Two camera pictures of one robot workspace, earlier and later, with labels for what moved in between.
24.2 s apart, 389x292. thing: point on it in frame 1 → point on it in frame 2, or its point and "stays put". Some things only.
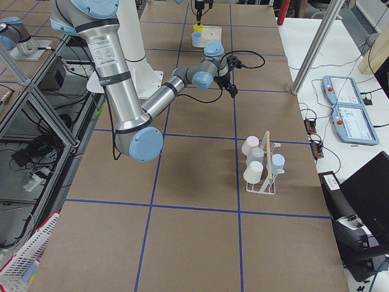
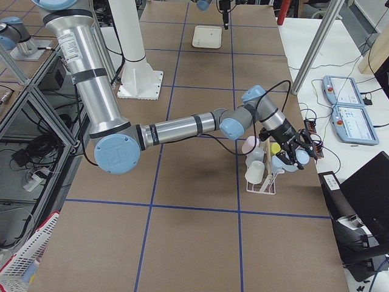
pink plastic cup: x=251 y=142 stays put
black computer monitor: x=367 y=193 stays put
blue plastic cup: x=197 y=37 → x=302 y=156
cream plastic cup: x=253 y=174 stays put
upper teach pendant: x=352 y=125 stays put
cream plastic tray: x=210 y=33 stays put
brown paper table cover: x=233 y=203 stays put
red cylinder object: x=284 y=8 stays put
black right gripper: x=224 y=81 → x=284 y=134
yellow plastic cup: x=198 y=28 → x=275 y=148
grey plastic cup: x=256 y=154 stays put
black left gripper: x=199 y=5 → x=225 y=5
